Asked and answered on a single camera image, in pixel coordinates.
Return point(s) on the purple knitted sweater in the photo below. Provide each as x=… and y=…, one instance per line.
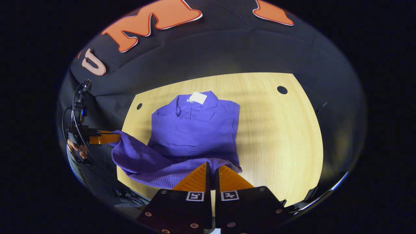
x=195, y=136

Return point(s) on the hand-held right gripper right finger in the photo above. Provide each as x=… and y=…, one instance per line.
x=247, y=208

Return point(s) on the white paper garment tag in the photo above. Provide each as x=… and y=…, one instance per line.
x=198, y=97

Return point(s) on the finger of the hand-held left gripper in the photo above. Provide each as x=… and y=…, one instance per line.
x=104, y=138

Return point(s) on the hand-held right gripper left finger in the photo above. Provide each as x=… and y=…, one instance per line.
x=182, y=208

